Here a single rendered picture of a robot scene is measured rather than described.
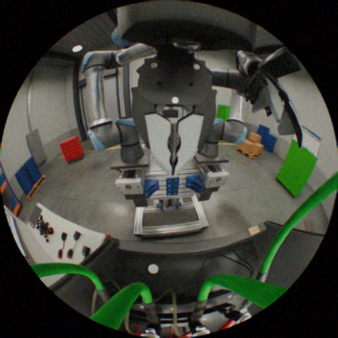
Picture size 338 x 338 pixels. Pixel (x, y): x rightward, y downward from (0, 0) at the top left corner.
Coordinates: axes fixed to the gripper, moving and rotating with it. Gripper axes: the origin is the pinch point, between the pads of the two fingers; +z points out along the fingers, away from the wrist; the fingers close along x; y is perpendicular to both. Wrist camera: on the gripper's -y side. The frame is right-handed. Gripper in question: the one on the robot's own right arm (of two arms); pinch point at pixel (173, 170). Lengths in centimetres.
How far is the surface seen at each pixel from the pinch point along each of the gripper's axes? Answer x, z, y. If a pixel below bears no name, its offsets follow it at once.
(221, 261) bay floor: -22.0, 39.9, -12.4
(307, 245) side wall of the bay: -43, 12, -26
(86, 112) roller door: 511, -57, 541
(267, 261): -11.7, 3.9, -14.6
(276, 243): -11.6, 1.4, -12.7
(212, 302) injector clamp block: -10.5, 24.9, -25.5
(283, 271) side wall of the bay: -43, 26, -32
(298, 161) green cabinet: -320, 35, 79
